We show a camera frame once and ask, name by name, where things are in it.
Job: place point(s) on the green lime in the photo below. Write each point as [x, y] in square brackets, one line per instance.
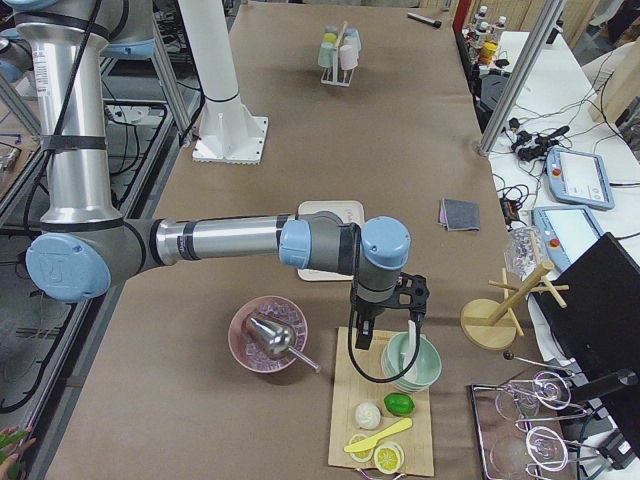
[399, 404]

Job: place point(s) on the metal ice scoop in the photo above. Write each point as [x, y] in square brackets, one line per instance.
[276, 339]

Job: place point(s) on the wooden mug tree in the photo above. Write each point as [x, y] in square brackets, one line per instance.
[494, 326]

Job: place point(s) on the folded grey cloth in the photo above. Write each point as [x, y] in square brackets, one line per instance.
[459, 215]

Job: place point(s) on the yellow plastic knife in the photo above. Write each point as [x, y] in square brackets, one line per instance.
[370, 442]

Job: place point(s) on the cream rabbit tray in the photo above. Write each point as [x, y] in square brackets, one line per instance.
[349, 211]

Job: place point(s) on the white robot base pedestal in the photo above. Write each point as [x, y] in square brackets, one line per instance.
[228, 132]

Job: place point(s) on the black monitor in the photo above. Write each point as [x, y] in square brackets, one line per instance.
[599, 326]

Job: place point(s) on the teach pendant tablet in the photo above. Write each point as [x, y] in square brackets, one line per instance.
[579, 178]
[567, 232]

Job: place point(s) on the white ceramic spoon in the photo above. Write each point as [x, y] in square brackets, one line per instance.
[413, 345]

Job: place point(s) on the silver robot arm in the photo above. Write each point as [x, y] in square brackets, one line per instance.
[86, 244]

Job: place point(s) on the aluminium frame post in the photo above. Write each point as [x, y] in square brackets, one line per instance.
[550, 13]

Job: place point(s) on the cream white cup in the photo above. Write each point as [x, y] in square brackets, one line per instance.
[353, 41]

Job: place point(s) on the black wire glass rack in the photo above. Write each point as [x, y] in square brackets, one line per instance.
[549, 426]

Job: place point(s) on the wooden cutting board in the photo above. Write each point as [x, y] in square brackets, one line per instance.
[350, 390]

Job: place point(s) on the pink bowl with ice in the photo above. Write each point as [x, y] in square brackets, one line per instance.
[247, 352]

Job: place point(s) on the white wire cup rack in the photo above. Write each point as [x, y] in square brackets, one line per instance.
[335, 76]

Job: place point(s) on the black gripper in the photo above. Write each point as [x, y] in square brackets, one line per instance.
[368, 312]

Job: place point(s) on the pink cup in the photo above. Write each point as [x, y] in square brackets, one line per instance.
[348, 57]

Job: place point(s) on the light blue cup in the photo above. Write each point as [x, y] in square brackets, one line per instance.
[352, 32]

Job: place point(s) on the mint green cup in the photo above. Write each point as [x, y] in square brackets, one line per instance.
[326, 55]

